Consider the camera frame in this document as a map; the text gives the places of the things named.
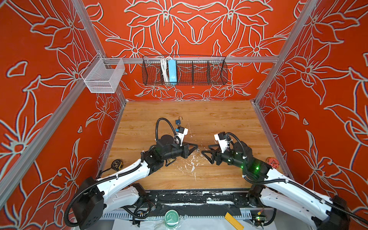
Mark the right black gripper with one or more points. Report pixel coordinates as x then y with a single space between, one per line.
214 155

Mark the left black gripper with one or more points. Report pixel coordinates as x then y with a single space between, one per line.
186 151

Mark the small blue padlock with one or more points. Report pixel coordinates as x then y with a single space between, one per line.
179 121

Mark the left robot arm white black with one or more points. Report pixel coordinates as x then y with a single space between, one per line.
96 197

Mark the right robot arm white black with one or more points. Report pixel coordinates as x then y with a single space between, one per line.
273 189

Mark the red round object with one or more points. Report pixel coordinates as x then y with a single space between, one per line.
273 162

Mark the yellow flat block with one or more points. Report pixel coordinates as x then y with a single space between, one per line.
235 223

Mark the green tape roll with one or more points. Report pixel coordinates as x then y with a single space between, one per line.
171 219

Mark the yellow black tape measure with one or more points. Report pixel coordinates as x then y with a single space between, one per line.
117 165

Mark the light blue box in basket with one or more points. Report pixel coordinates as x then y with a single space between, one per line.
172 71

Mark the clear plastic bin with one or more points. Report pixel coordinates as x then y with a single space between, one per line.
100 78

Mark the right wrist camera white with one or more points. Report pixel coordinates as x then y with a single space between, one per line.
222 140

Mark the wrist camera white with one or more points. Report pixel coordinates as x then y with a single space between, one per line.
222 140
180 134

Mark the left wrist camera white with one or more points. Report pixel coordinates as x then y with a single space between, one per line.
180 134

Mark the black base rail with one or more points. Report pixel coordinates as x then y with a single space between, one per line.
203 203

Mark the black wire basket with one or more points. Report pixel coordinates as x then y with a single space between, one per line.
191 70

